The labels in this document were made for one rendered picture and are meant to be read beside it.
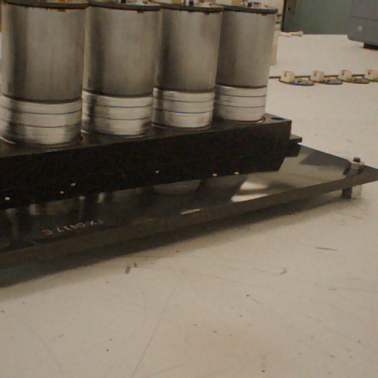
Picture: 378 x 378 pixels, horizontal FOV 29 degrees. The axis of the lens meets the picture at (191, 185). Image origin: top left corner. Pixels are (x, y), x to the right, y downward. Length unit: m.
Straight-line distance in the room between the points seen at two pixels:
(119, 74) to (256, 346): 0.10
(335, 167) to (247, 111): 0.04
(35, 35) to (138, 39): 0.03
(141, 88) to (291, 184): 0.06
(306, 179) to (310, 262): 0.05
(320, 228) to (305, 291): 0.05
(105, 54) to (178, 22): 0.03
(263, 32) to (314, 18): 6.12
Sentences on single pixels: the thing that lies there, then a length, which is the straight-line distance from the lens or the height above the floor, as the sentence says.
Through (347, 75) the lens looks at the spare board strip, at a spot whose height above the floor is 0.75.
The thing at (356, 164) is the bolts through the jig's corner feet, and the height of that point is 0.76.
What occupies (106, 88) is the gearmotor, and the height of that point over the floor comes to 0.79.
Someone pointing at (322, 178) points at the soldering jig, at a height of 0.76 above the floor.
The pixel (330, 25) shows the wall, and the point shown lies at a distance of 6.27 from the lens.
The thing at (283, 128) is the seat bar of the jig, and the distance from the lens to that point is 0.28.
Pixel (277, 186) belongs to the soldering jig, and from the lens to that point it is 0.23.
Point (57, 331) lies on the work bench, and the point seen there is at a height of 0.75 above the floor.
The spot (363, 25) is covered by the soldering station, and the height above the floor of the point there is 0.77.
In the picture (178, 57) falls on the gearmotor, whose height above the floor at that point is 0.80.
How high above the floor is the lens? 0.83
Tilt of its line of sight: 17 degrees down
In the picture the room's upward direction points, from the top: 5 degrees clockwise
